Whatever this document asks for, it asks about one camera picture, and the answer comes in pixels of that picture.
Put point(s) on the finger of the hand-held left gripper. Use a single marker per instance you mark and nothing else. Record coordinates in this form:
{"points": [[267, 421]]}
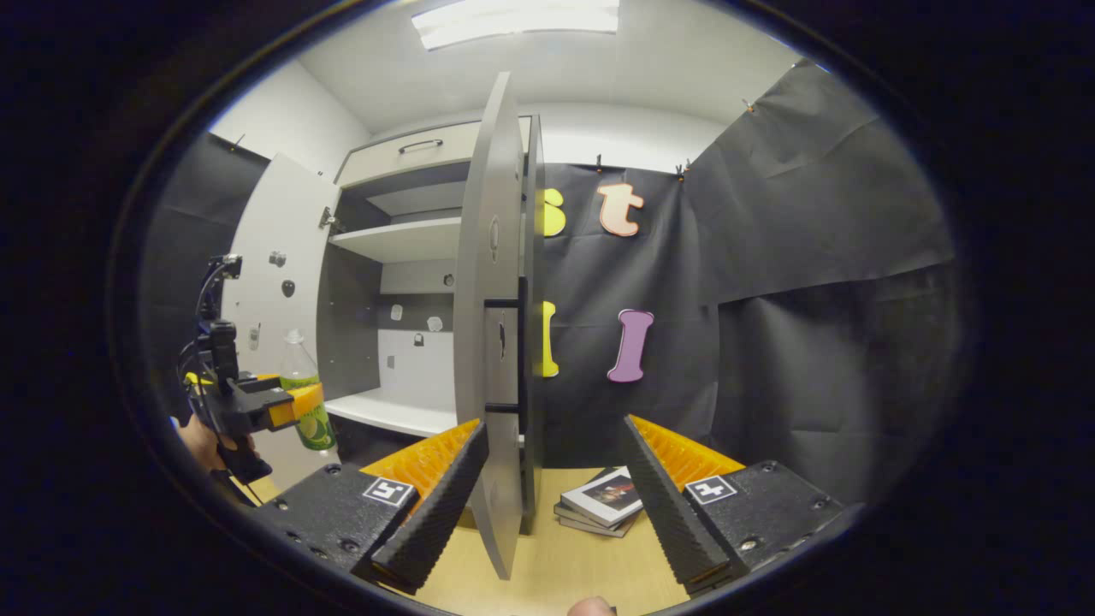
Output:
{"points": [[299, 400]]}

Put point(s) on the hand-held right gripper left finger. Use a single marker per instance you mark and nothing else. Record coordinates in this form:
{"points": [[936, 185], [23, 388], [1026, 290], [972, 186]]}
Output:
{"points": [[445, 513]]}

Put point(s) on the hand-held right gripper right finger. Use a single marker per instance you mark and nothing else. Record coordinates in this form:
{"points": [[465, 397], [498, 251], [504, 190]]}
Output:
{"points": [[671, 513]]}

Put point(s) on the clear green-label bottle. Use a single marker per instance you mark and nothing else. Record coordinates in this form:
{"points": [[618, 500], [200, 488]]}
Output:
{"points": [[295, 368]]}

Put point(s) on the grey cabinet door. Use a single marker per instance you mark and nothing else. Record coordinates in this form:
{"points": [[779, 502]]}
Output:
{"points": [[274, 222], [475, 257]]}

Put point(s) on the grey cabinet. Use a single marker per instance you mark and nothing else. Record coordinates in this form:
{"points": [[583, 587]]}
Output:
{"points": [[402, 239]]}

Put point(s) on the grey cabinet drawer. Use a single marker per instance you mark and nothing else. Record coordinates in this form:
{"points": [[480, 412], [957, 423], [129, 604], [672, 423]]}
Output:
{"points": [[385, 158]]}

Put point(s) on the grey book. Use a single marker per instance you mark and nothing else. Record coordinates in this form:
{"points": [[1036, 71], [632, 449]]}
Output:
{"points": [[582, 522]]}

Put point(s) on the black backdrop cloth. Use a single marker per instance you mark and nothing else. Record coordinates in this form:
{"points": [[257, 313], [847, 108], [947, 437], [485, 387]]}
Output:
{"points": [[813, 299]]}

